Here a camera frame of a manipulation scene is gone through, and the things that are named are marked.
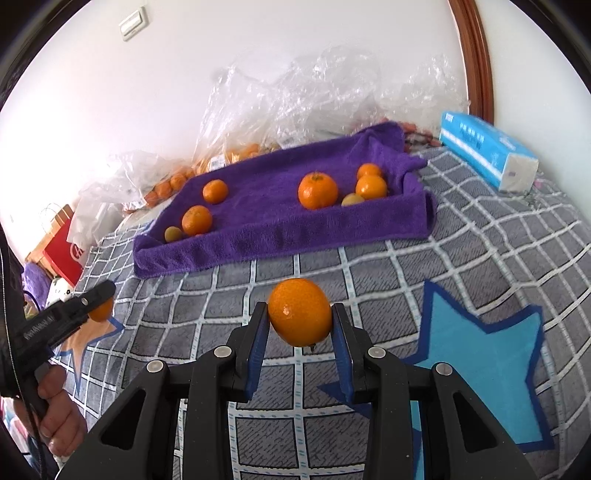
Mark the small orange mandarin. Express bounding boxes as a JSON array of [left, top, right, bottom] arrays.
[[181, 205, 213, 236], [356, 163, 383, 179], [88, 297, 114, 322]]

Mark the large smooth orange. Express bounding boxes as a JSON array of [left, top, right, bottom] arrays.
[[267, 278, 332, 347]]

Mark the small green fruit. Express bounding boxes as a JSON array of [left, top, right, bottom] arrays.
[[163, 226, 183, 243]]

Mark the small orange front mandarin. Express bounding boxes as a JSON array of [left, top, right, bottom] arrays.
[[181, 205, 213, 236]]

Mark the small green-yellow fruit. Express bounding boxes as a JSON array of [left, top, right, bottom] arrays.
[[341, 193, 365, 206]]

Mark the large orange with stem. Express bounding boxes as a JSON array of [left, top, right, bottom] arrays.
[[297, 172, 339, 210]]

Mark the oval orange kumquat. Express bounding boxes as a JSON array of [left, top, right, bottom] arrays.
[[356, 175, 388, 200]]

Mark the left hand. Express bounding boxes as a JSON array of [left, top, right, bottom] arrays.
[[35, 365, 87, 458]]

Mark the red cardboard box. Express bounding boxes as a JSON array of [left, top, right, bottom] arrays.
[[25, 204, 85, 287]]

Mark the white plastic bag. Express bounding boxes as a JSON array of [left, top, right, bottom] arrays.
[[67, 195, 123, 252]]

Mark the purple towel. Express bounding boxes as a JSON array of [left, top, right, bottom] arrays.
[[133, 122, 437, 278]]

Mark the clear bag of mandarins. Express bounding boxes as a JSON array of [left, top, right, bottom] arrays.
[[75, 151, 192, 212]]

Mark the grey checked bed sheet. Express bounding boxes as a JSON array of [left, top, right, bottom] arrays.
[[59, 149, 590, 479]]

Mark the blue tissue pack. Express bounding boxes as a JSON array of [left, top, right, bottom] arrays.
[[440, 111, 539, 193]]

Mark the clear plastic bag right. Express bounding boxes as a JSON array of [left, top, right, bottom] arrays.
[[193, 46, 470, 174]]

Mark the white wall switch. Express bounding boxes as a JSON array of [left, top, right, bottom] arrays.
[[118, 6, 149, 41]]

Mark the brown wooden door frame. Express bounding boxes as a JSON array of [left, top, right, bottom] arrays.
[[448, 0, 495, 124]]

